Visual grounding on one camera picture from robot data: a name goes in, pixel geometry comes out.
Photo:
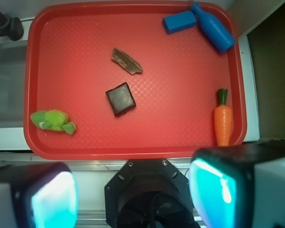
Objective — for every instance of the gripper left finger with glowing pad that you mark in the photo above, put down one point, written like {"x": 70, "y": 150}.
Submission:
{"x": 38, "y": 196}

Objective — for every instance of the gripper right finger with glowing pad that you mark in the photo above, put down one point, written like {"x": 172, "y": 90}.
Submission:
{"x": 239, "y": 186}

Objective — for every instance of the orange toy carrot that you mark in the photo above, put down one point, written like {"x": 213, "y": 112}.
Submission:
{"x": 222, "y": 119}

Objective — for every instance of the green plush toy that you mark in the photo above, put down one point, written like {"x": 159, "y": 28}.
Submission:
{"x": 53, "y": 120}

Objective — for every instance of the dark brown square pad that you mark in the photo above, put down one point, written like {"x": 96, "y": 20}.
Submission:
{"x": 121, "y": 99}

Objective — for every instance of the metal sink basin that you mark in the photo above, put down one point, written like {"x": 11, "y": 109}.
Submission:
{"x": 12, "y": 81}

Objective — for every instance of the red plastic tray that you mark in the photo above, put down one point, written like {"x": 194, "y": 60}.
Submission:
{"x": 69, "y": 68}

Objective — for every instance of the blue toy bottle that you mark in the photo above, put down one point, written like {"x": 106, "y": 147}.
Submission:
{"x": 217, "y": 33}

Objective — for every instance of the brown bark piece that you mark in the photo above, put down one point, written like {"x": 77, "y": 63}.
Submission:
{"x": 126, "y": 62}

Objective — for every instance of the black faucet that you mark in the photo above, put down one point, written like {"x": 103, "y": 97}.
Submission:
{"x": 11, "y": 27}

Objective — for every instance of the blue rectangular block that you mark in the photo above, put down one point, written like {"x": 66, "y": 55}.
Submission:
{"x": 179, "y": 21}

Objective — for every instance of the black octagonal mount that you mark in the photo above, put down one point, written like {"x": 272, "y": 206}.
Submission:
{"x": 149, "y": 194}

